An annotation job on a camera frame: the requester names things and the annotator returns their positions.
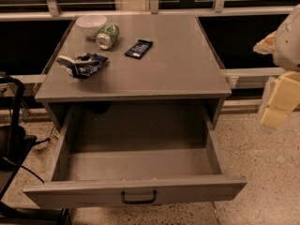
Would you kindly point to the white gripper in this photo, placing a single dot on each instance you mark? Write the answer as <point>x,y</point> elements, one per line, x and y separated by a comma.
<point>290,49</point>

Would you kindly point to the blue chip bag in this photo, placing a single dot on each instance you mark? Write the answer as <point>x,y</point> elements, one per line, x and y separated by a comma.
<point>83,66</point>

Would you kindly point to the open grey top drawer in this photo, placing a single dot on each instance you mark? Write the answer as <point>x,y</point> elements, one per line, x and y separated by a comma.
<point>169,147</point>

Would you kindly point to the grey cabinet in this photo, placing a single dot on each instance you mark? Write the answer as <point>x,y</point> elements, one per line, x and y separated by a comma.
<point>180,64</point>

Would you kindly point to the dark blue candy bar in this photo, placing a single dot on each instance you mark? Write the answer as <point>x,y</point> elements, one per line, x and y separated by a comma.
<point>138,50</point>

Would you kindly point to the green soda can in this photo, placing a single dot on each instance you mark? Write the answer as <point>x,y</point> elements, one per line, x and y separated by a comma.
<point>107,35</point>

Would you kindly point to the white bowl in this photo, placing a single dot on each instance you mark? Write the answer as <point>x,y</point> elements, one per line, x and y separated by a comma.
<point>89,25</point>

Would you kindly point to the metal window railing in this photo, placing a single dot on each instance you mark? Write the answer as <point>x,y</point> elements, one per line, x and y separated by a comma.
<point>26,10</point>

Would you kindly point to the black drawer handle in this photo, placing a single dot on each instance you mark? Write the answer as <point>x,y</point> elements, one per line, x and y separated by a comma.
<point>134,199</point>

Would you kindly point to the black chair frame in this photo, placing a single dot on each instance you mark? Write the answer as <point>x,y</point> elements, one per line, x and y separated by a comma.
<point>15,147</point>

